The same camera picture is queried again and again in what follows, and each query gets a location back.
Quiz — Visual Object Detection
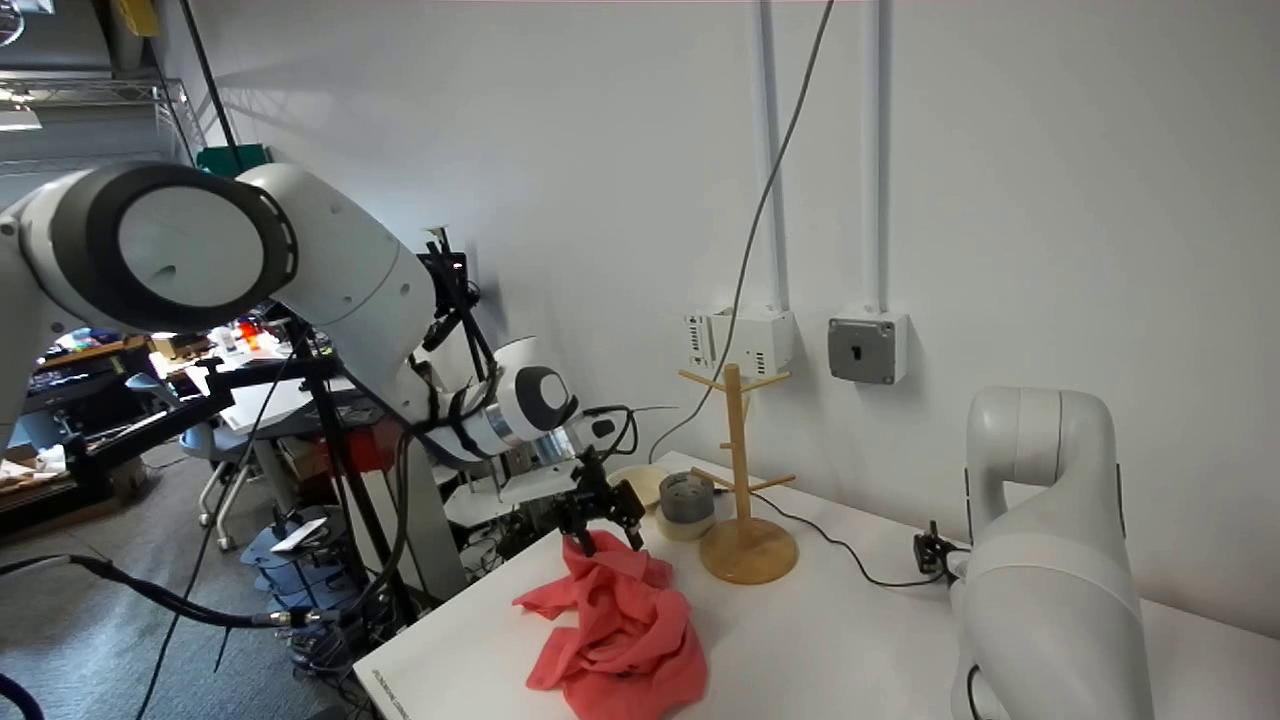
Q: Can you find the blue crate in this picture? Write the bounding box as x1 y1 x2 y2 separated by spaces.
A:
246 515 337 618

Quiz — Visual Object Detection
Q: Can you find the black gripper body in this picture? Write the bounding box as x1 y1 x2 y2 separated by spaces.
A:
557 448 634 515

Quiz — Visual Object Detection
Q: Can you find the cluttered wooden workbench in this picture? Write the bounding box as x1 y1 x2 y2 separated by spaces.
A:
0 326 311 523

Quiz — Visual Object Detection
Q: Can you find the black camera on stand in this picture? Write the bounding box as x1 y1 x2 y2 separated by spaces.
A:
417 226 488 351

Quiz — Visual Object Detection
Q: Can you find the black cable connector block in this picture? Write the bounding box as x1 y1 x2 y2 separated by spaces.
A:
914 515 967 590

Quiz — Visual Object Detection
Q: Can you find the black cable on Franka arm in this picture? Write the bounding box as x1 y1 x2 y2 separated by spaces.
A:
411 297 645 463

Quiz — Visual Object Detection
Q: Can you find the grey wall cable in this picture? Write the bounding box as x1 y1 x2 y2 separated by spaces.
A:
642 0 840 470

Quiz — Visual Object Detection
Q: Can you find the red shirt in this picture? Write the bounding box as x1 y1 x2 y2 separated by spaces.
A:
513 528 711 720

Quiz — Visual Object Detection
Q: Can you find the green box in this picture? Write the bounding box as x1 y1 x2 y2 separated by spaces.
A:
195 140 276 186

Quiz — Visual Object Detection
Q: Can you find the black floor hose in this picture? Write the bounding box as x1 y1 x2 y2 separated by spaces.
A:
0 547 331 634

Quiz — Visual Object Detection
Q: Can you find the wooden mug tree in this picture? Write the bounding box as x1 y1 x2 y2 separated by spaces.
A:
676 361 803 590

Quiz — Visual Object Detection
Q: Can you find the thin black table cable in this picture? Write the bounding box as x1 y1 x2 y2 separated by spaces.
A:
757 489 937 594

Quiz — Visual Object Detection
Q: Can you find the white labelled wall box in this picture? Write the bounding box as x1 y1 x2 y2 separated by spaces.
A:
680 308 739 379

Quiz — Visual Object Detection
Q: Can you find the black tripod stand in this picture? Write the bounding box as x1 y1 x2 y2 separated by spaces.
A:
63 297 425 634

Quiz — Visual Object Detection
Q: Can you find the red box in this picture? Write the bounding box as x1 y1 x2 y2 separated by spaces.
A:
331 407 411 478

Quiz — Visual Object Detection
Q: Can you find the grey junction box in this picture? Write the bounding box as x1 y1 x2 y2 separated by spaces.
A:
826 312 914 388

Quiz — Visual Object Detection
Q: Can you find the white wall conduit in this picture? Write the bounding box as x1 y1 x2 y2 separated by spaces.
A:
870 0 898 322
753 0 793 316

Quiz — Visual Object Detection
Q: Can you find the plain white wall box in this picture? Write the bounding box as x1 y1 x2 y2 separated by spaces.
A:
728 308 799 379

